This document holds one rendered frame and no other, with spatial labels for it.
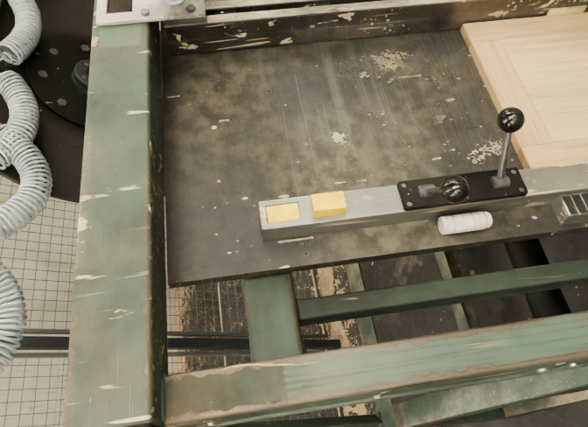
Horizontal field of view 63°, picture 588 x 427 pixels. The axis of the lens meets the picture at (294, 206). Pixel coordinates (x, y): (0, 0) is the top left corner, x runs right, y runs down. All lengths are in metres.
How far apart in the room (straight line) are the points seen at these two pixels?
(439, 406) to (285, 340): 0.99
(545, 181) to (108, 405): 0.71
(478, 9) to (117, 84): 0.71
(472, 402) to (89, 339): 1.19
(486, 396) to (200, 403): 1.06
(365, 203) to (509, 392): 0.90
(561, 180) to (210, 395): 0.63
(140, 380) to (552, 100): 0.84
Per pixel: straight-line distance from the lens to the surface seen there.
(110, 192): 0.73
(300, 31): 1.01
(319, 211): 0.72
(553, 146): 0.96
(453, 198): 0.67
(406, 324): 2.82
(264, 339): 0.75
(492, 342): 0.71
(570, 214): 0.87
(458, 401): 1.63
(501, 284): 0.87
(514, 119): 0.77
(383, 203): 0.76
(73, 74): 1.53
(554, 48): 1.14
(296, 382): 0.65
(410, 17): 1.06
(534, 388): 1.48
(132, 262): 0.67
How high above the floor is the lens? 2.06
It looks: 33 degrees down
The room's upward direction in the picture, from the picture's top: 79 degrees counter-clockwise
